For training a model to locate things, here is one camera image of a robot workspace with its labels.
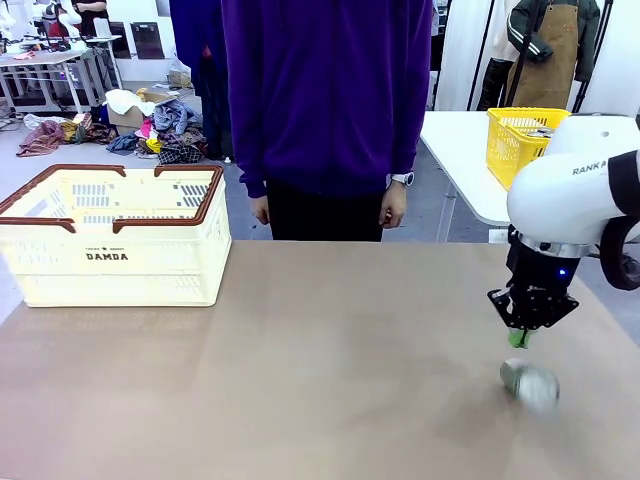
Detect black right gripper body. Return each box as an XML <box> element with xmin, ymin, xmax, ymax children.
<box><xmin>505</xmin><ymin>244</ymin><xmax>577</xmax><ymax>330</ymax></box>

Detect dark blue hanging garment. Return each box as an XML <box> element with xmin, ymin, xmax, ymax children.
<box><xmin>168</xmin><ymin>0</ymin><xmax>234</xmax><ymax>162</ymax></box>

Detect person's right hand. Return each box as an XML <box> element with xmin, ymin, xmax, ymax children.
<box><xmin>249</xmin><ymin>194</ymin><xmax>272</xmax><ymax>226</ymax></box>

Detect person's right forearm purple sleeve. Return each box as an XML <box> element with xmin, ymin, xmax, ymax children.
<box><xmin>234</xmin><ymin>89</ymin><xmax>269</xmax><ymax>200</ymax></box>

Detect white background work table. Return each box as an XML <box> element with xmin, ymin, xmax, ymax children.
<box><xmin>0</xmin><ymin>48</ymin><xmax>124</xmax><ymax>114</ymax></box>

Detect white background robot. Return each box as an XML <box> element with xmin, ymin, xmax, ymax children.
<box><xmin>55</xmin><ymin>0</ymin><xmax>84</xmax><ymax>49</ymax></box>

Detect white cloth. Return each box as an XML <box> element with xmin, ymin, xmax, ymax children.
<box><xmin>103</xmin><ymin>88</ymin><xmax>156</xmax><ymax>119</ymax></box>

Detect person's left forearm purple sleeve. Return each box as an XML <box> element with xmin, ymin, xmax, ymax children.
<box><xmin>387</xmin><ymin>84</ymin><xmax>432</xmax><ymax>177</ymax></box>

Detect person in purple sweater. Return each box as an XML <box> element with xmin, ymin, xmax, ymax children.
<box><xmin>219</xmin><ymin>0</ymin><xmax>434</xmax><ymax>243</ymax></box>

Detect yellow plastic basket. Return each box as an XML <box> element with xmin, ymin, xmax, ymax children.
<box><xmin>485</xmin><ymin>106</ymin><xmax>573</xmax><ymax>191</ymax></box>

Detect green drink can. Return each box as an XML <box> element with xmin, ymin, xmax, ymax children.
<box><xmin>499</xmin><ymin>357</ymin><xmax>561</xmax><ymax>414</ymax></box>

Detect black slanted stand pole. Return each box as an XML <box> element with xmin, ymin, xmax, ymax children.
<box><xmin>504</xmin><ymin>0</ymin><xmax>535</xmax><ymax>109</ymax></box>
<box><xmin>572</xmin><ymin>0</ymin><xmax>614</xmax><ymax>114</ymax></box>

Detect person in brown apron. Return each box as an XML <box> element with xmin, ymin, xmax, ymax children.
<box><xmin>506</xmin><ymin>0</ymin><xmax>601</xmax><ymax>110</ymax></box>

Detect large black panel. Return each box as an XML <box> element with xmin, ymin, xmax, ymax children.
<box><xmin>130</xmin><ymin>22</ymin><xmax>167</xmax><ymax>61</ymax></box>

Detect person's left hand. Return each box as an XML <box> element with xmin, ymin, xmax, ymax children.
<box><xmin>378</xmin><ymin>182</ymin><xmax>409</xmax><ymax>230</ymax></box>

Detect mannequin cream top black trousers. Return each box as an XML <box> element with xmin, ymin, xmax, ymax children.
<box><xmin>477</xmin><ymin>0</ymin><xmax>521</xmax><ymax>112</ymax></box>

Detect large cardboard box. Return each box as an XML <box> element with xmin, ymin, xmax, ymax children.
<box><xmin>106</xmin><ymin>88</ymin><xmax>174</xmax><ymax>136</ymax></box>

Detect black right arm cable sleeve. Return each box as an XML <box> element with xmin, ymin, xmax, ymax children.
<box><xmin>598</xmin><ymin>149</ymin><xmax>640</xmax><ymax>292</ymax></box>

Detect small black panel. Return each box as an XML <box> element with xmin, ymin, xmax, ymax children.
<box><xmin>108</xmin><ymin>22</ymin><xmax>132</xmax><ymax>60</ymax></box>

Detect background person in black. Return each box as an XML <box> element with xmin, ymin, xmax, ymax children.
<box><xmin>71</xmin><ymin>0</ymin><xmax>110</xmax><ymax>37</ymax></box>

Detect white side table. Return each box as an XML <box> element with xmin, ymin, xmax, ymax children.
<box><xmin>419</xmin><ymin>109</ymin><xmax>521</xmax><ymax>244</ymax></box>

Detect colourful clothes pile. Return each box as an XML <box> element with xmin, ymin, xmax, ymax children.
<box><xmin>105</xmin><ymin>99</ymin><xmax>209</xmax><ymax>165</ymax></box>

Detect cream shopping basket brown rim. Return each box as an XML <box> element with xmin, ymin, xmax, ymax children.
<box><xmin>0</xmin><ymin>163</ymin><xmax>234</xmax><ymax>309</ymax></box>

